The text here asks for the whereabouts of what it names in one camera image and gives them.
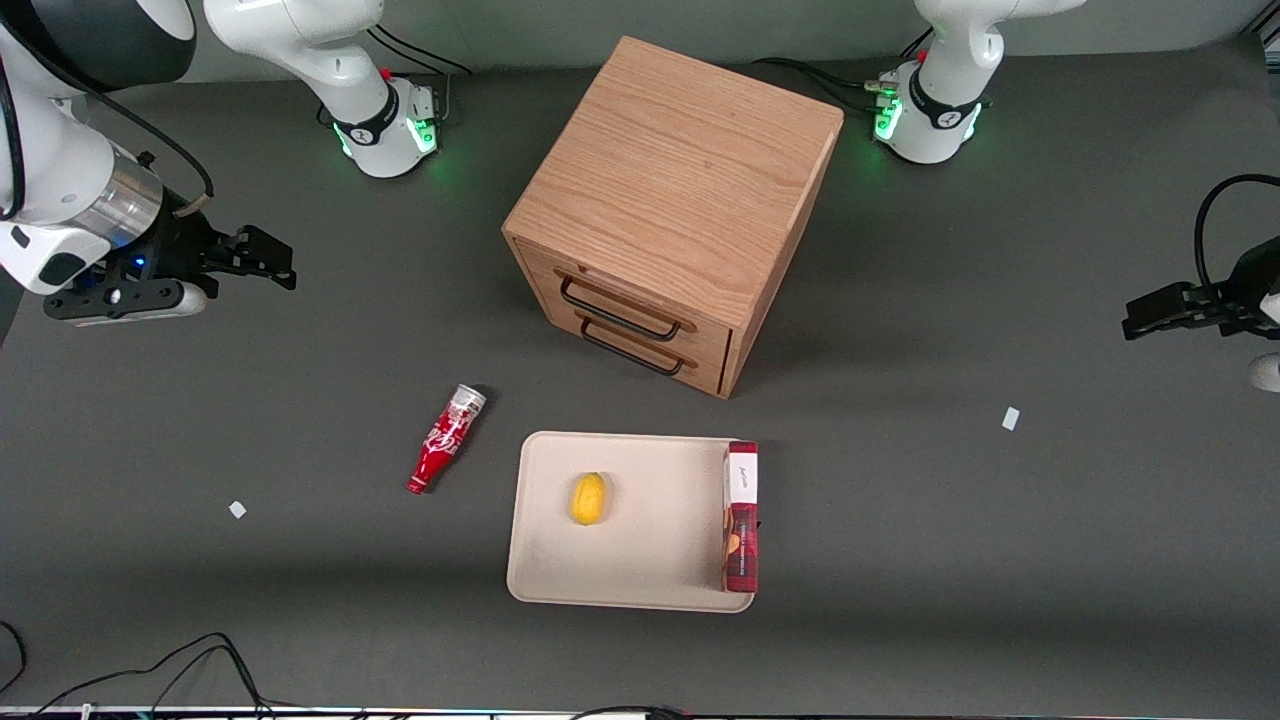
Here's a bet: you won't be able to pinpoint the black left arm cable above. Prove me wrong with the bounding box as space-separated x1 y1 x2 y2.
1193 174 1280 301

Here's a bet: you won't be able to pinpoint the red snack box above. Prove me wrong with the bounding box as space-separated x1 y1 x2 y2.
720 440 760 594

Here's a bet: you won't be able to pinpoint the black base cables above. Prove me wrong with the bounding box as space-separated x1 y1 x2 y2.
750 28 936 117
318 24 473 129

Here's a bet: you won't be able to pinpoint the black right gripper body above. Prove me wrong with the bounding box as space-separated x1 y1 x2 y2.
95 210 221 297

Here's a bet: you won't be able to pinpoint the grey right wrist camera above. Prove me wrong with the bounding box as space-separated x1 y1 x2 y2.
42 280 209 327

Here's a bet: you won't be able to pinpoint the black left base cables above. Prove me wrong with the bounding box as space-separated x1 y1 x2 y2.
750 28 936 117

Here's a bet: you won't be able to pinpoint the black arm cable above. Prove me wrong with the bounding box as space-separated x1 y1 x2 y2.
0 40 216 221
1193 174 1280 301

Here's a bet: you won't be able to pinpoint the black metal drawer handle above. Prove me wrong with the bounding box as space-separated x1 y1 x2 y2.
579 319 686 378
558 275 683 342

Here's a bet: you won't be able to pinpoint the yellow lemon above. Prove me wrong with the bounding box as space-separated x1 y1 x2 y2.
570 472 608 527

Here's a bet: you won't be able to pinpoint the beige plastic tray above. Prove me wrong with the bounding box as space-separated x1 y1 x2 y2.
506 431 758 614

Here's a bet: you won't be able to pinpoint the black edge cable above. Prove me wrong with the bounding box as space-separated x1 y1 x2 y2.
568 704 693 720

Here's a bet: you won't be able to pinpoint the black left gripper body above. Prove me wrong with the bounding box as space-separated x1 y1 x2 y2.
1195 270 1273 338

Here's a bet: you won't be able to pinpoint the red coke bottle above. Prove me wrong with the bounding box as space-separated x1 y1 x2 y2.
406 384 488 496

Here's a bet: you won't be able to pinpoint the wooden drawer cabinet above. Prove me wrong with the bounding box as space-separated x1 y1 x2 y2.
502 36 845 400

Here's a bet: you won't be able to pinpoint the black floor cables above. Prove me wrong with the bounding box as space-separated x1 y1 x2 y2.
0 620 301 720

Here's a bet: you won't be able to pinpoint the black right base cables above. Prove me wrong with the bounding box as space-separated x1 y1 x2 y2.
318 24 473 129

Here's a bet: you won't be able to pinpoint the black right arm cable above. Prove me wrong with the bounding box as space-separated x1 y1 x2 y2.
0 40 216 221

